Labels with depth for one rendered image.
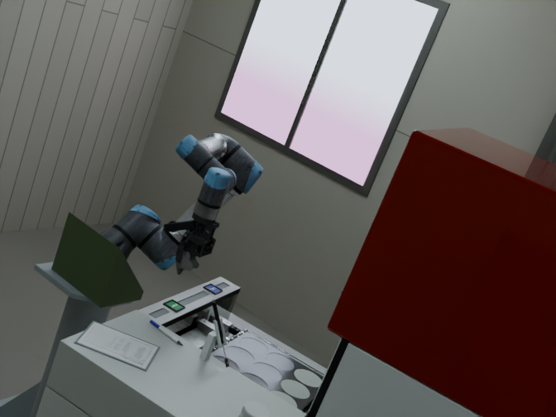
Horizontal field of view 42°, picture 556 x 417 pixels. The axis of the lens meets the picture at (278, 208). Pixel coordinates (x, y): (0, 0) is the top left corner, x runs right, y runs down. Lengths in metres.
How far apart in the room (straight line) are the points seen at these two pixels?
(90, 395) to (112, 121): 3.30
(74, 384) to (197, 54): 3.48
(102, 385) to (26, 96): 2.85
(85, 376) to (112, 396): 0.09
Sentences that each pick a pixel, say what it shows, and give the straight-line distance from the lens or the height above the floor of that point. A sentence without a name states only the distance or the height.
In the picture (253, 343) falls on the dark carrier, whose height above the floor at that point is 0.90.
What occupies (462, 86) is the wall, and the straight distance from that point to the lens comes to 4.24.
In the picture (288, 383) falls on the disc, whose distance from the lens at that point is 2.38.
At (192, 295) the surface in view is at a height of 0.96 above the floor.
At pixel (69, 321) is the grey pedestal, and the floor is 0.66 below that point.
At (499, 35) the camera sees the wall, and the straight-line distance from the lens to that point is 4.22.
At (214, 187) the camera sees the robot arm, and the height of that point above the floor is 1.42.
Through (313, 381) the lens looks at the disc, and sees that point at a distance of 2.45.
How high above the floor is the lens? 2.01
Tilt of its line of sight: 16 degrees down
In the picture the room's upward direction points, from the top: 22 degrees clockwise
